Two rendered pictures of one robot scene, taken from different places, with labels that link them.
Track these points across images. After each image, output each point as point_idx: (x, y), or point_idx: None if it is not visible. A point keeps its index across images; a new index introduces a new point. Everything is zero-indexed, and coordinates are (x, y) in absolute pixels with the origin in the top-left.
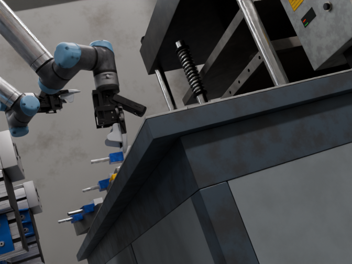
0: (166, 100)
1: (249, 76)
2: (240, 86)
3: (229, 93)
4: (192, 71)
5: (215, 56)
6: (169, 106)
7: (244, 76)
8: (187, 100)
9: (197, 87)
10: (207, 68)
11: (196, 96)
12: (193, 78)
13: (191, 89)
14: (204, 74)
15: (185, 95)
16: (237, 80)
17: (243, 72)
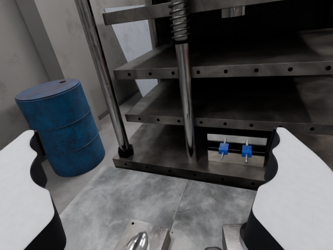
0: (82, 10)
1: (319, 74)
2: (287, 75)
3: (252, 70)
4: (187, 0)
5: (245, 1)
6: (87, 21)
7: (310, 70)
8: (117, 22)
9: (186, 30)
10: (208, 6)
11: (180, 44)
12: (186, 14)
13: (177, 31)
14: (192, 10)
15: (117, 13)
16: (288, 66)
17: (313, 63)
